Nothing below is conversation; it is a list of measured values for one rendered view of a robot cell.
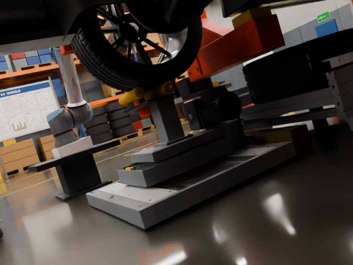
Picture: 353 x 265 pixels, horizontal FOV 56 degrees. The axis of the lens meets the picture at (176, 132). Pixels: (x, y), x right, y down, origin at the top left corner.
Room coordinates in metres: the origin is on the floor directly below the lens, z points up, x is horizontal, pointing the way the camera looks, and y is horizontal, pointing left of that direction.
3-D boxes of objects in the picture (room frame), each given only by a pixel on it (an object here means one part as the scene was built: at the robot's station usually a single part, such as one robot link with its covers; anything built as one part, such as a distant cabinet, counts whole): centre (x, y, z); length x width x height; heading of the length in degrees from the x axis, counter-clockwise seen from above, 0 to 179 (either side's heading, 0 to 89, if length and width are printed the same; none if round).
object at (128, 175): (1.71, 0.06, 0.13); 0.50 x 0.36 x 0.10; 118
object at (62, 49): (1.73, 0.38, 0.85); 0.09 x 0.08 x 0.07; 118
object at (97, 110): (9.25, 1.72, 0.55); 1.40 x 0.80 x 1.09; 121
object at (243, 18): (1.69, -0.53, 0.70); 0.14 x 0.14 x 0.05; 28
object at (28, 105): (7.22, 2.98, 0.97); 1.50 x 0.50 x 1.95; 119
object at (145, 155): (1.73, 0.03, 0.32); 0.40 x 0.30 x 0.28; 118
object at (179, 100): (2.37, -0.25, 0.44); 0.43 x 0.17 x 0.03; 118
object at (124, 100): (1.73, 0.17, 0.51); 0.29 x 0.06 x 0.06; 28
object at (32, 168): (2.58, 0.83, 0.15); 0.60 x 0.60 x 0.30; 29
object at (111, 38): (1.94, 0.14, 0.85); 0.21 x 0.14 x 0.14; 28
